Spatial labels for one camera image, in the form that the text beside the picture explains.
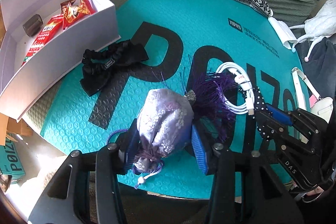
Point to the long red snack packet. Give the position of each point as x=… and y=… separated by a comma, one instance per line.
x=43, y=36

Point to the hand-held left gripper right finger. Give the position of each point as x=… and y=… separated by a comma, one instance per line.
x=199, y=148

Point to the black polka dot bow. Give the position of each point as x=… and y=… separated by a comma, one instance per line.
x=260, y=102

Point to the white toy with thin legs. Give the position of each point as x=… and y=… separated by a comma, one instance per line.
x=321, y=20

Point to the black scrunchie bow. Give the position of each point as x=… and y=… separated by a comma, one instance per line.
x=115, y=64

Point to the teal printed box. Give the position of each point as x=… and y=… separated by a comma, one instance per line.
x=11, y=161

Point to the white gift box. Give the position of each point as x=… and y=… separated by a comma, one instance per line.
x=65, y=48

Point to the lavender tasselled sachet pouch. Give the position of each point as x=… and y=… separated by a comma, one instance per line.
x=165, y=119

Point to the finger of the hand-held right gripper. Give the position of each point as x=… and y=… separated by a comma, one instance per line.
x=273, y=132
x=281, y=115

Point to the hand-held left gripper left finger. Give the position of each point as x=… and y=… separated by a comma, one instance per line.
x=127, y=140

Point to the teal foam mat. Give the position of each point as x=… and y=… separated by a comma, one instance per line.
x=183, y=16

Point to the dark denim clothes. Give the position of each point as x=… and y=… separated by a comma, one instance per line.
x=320, y=61

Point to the person's right hand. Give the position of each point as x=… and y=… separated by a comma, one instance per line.
x=313, y=191

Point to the red candy packet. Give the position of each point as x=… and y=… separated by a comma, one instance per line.
x=78, y=12

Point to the brown snack packet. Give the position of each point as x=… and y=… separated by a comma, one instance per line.
x=67, y=5

